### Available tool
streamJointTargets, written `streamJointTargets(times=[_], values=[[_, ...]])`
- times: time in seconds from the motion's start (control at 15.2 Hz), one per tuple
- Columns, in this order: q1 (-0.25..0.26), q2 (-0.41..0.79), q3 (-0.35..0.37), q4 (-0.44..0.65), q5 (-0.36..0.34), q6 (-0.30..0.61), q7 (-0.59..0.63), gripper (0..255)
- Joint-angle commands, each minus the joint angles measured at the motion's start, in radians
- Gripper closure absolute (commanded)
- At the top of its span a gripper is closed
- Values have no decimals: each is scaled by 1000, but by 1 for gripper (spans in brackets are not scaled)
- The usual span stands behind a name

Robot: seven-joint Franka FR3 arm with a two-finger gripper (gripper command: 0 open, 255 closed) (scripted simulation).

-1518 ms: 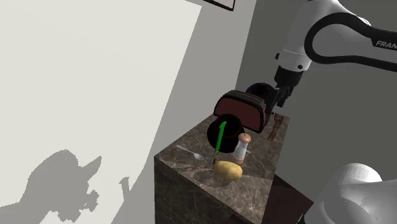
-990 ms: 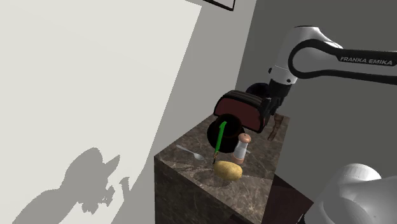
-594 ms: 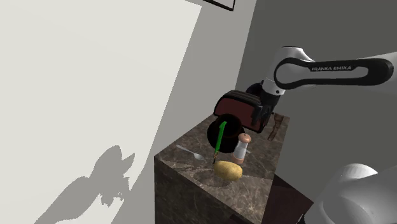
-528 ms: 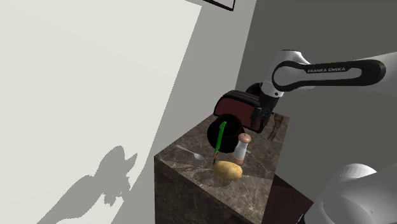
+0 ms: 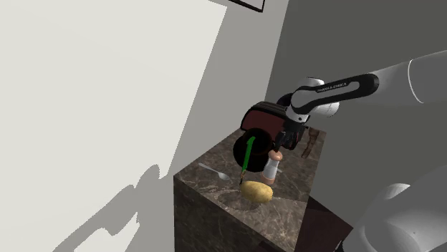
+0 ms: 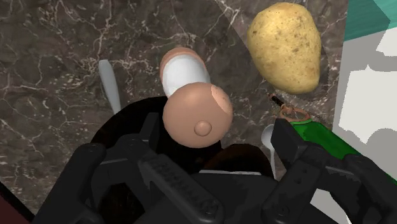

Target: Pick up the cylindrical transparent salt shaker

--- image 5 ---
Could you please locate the brown figure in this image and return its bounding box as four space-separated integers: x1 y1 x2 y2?
300 127 321 160

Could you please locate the dark framed wall picture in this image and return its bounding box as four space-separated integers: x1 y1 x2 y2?
228 0 266 14

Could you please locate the black bowl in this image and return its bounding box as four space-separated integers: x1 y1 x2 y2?
232 127 274 173

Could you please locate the silver spoon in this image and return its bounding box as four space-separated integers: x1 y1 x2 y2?
198 162 231 182

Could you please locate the brown marble counter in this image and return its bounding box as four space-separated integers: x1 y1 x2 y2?
173 127 327 252

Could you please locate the yellow potato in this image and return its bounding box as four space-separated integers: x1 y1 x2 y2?
240 180 274 205

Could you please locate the white and peach pepper mill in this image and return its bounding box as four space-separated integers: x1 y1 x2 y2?
260 150 284 186

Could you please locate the dark red toaster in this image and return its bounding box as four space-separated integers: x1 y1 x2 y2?
240 101 302 151

